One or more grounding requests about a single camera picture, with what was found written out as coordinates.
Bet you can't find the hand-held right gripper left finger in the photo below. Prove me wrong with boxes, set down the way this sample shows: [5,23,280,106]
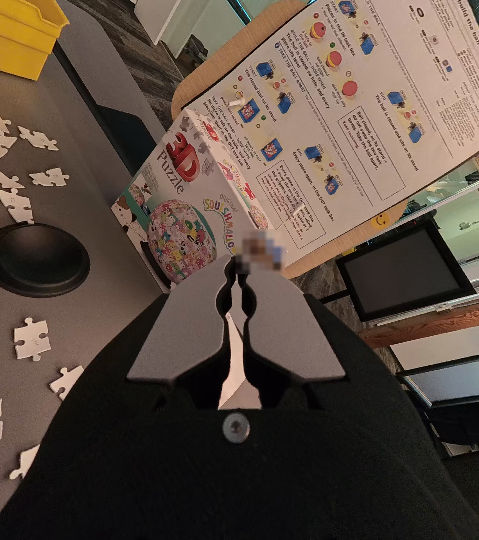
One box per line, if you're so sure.
[127,256,238,410]

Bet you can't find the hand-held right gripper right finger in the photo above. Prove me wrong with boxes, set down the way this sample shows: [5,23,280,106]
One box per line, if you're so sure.
[239,273,347,410]

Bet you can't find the white puzzle pieces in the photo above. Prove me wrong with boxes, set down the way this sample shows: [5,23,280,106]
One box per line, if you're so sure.
[0,100,85,511]

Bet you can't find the black round ball stand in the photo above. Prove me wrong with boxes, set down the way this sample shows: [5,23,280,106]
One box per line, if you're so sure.
[0,223,91,298]

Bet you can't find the colourful puzzle box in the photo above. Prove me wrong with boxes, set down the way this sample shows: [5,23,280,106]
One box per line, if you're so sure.
[111,107,282,294]

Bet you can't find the white instruction leaflet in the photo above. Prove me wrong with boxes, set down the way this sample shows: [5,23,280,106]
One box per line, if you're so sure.
[218,316,261,410]

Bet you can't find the black flat screen monitor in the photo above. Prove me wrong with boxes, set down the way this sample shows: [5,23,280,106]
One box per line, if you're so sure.
[336,219,476,323]

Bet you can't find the wooden ledge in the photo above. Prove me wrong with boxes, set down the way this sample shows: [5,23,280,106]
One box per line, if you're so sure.
[358,287,479,348]

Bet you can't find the black office chair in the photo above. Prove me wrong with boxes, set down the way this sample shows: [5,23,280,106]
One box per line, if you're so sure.
[423,397,479,456]

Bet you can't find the dark teal seat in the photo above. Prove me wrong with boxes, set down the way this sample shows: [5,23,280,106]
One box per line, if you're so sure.
[96,105,158,178]

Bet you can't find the white printed instruction poster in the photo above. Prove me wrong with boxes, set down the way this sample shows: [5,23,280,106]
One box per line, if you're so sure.
[180,0,479,254]

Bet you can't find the light wooden board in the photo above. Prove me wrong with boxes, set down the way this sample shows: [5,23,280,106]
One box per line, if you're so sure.
[171,0,409,280]

